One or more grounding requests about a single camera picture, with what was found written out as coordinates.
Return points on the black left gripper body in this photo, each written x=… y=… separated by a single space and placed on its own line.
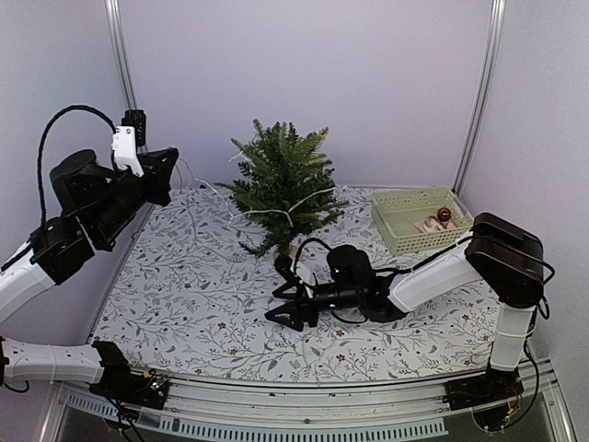
x=113 y=211

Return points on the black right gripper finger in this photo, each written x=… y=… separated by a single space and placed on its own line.
x=294 y=315
x=290 y=291

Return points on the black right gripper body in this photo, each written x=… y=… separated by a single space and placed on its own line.
x=344 y=298

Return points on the clear wire fairy lights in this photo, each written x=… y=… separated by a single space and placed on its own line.
x=217 y=275

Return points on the pale green perforated basket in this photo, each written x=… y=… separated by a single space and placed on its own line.
x=419 y=219

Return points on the small green christmas tree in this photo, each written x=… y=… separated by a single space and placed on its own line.
x=286 y=186

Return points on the red bauble ornament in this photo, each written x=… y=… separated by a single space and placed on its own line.
x=444 y=214

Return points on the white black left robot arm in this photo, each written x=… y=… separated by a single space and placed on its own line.
x=54 y=252

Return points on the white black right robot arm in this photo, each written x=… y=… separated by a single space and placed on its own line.
x=508 y=258

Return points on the floral white table mat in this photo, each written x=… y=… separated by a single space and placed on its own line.
x=450 y=333

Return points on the pink bow ornaments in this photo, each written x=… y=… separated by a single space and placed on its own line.
x=433 y=225

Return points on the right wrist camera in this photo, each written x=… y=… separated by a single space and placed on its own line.
x=283 y=264

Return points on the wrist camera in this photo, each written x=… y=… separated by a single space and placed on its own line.
x=283 y=264
x=129 y=135

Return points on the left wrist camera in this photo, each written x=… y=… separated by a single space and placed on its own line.
x=129 y=135

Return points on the aluminium front rail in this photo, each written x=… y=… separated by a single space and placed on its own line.
x=212 y=409

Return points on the left aluminium frame post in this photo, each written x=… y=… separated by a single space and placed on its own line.
x=114 y=23

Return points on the aluminium frame post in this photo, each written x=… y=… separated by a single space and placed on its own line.
x=491 y=51
x=114 y=23

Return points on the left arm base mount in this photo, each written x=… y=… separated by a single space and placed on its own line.
x=133 y=384

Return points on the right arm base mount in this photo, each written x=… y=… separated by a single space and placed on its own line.
x=495 y=397

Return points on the right aluminium frame post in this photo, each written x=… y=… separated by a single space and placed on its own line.
x=491 y=51

